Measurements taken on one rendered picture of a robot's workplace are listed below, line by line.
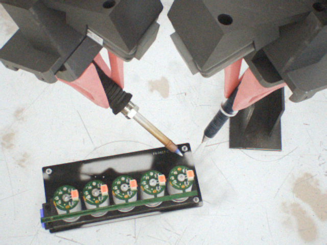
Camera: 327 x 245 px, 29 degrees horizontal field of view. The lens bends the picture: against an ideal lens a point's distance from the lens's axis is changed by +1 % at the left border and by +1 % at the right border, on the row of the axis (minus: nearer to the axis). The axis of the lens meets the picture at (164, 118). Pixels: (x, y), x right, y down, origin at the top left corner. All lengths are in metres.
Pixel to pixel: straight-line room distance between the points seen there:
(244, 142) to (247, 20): 0.35
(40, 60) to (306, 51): 0.20
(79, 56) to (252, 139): 0.27
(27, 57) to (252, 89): 0.18
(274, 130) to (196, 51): 0.35
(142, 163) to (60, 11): 0.25
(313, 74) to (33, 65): 0.21
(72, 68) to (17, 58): 0.05
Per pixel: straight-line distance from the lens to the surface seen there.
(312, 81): 0.44
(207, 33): 0.36
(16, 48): 0.52
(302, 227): 0.69
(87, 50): 0.50
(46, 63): 0.49
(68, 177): 0.68
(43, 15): 0.47
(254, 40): 0.38
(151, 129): 0.58
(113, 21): 0.42
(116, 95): 0.57
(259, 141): 0.71
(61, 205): 0.61
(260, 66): 0.45
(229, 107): 0.53
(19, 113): 0.72
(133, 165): 0.68
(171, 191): 0.63
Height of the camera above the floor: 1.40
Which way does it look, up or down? 66 degrees down
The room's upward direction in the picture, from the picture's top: 6 degrees clockwise
